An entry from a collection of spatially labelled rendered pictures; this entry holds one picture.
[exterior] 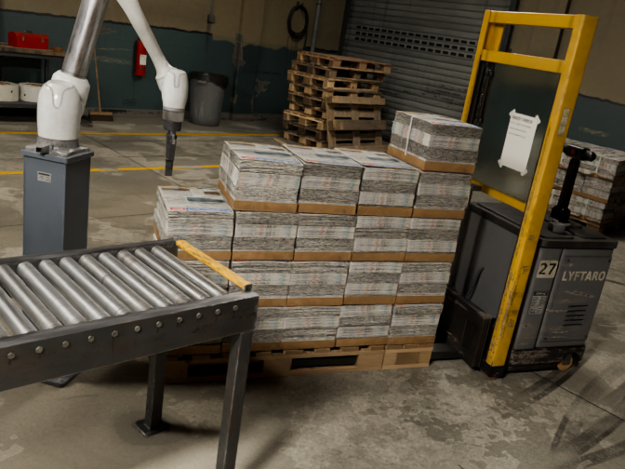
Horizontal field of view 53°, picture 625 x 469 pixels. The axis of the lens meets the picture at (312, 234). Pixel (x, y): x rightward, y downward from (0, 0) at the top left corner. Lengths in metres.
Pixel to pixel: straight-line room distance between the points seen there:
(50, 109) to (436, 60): 8.37
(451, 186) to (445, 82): 7.30
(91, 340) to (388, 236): 1.71
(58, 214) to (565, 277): 2.50
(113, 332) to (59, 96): 1.19
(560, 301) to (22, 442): 2.64
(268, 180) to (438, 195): 0.87
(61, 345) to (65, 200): 1.08
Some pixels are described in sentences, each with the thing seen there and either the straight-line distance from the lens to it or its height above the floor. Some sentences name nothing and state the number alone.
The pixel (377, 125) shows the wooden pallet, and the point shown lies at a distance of 9.59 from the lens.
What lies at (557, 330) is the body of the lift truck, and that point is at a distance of 3.73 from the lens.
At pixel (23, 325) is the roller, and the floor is 0.80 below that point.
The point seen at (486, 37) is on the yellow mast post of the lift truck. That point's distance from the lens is 3.76.
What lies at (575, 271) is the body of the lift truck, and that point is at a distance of 3.61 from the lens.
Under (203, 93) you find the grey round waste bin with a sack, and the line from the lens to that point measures 9.75.
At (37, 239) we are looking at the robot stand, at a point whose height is 0.64.
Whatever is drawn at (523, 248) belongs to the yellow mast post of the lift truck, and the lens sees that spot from 3.27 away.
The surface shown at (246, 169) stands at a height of 1.02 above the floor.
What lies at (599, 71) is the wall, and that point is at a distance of 9.20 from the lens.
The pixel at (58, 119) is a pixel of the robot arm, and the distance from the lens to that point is 2.68.
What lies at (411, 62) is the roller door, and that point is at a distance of 10.81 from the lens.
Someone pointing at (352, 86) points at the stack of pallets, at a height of 0.93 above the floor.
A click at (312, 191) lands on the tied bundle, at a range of 2.82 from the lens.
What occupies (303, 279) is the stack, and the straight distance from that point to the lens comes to 2.94.
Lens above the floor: 1.61
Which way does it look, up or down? 18 degrees down
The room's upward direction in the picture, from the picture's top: 9 degrees clockwise
